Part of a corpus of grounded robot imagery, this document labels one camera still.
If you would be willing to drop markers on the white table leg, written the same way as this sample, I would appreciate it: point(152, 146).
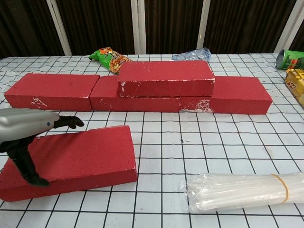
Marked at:
point(138, 26)

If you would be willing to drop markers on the green chips can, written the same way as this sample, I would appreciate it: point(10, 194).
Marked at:
point(291, 59)

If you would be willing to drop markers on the wrapped bundle of white straws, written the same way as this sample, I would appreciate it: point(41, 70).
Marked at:
point(237, 192)

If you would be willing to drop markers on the white black checkered tablecloth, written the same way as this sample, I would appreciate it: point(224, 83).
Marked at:
point(190, 142)

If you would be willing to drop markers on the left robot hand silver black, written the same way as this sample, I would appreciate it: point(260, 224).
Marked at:
point(23, 121)

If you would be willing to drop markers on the clear plastic water bottle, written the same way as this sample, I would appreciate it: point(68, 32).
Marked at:
point(192, 55)

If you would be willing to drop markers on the yellow rubber band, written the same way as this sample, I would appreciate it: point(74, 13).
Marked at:
point(285, 187)

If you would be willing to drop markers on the red foam brick white scuffs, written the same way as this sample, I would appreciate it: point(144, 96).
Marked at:
point(166, 76)

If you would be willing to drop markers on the green snack bag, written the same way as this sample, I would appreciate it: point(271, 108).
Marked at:
point(109, 59)

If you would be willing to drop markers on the yellow biscuit pack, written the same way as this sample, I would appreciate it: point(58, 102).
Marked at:
point(297, 83)

